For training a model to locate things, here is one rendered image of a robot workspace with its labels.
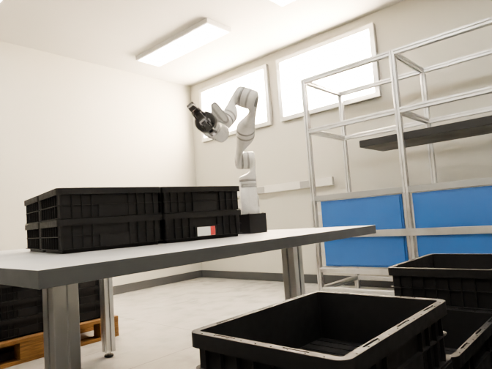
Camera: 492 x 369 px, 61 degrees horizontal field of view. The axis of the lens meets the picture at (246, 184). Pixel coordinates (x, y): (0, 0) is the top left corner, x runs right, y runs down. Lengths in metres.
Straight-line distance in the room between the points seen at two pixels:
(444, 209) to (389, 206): 0.40
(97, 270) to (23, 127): 4.03
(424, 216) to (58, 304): 2.75
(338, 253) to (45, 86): 3.57
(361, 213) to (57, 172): 3.25
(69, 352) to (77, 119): 4.33
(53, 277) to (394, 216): 2.80
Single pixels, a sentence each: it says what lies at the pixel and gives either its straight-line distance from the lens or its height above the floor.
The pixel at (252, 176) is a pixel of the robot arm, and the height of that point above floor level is 1.00.
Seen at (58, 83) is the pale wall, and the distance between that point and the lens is 5.29.
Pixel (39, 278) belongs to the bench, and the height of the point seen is 0.68.
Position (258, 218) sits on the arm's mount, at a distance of 2.18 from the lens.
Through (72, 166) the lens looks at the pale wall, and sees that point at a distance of 5.13.
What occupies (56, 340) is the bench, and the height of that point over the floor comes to 0.54.
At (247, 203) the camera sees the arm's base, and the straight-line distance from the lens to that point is 2.18.
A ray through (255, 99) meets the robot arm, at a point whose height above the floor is 1.30.
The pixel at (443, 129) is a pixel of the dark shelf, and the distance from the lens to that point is 3.36.
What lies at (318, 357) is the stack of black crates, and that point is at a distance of 0.59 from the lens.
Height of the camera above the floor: 0.78
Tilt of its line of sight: 5 degrees up
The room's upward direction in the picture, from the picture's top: 4 degrees counter-clockwise
